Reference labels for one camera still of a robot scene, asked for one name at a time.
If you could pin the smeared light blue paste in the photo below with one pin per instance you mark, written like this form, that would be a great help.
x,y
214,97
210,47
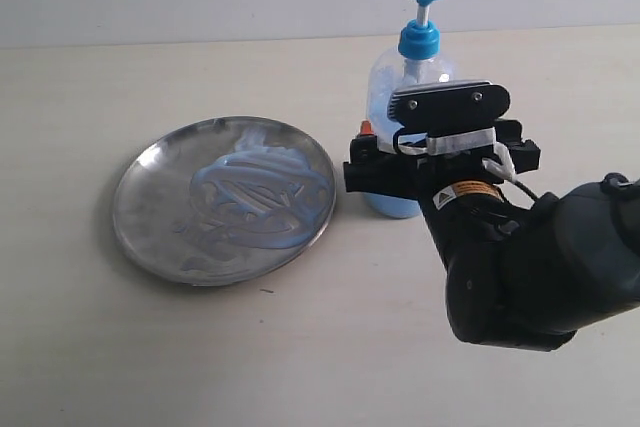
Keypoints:
x,y
255,197

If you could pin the round stainless steel plate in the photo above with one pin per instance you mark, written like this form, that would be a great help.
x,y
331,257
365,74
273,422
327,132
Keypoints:
x,y
152,195

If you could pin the blue liquid soap pump bottle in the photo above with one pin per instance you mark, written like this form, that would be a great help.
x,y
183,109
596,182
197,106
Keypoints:
x,y
416,59

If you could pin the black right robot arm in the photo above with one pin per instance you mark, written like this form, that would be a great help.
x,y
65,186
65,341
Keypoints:
x,y
519,278

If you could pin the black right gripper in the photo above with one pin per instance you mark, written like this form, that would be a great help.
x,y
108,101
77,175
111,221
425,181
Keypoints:
x,y
458,195

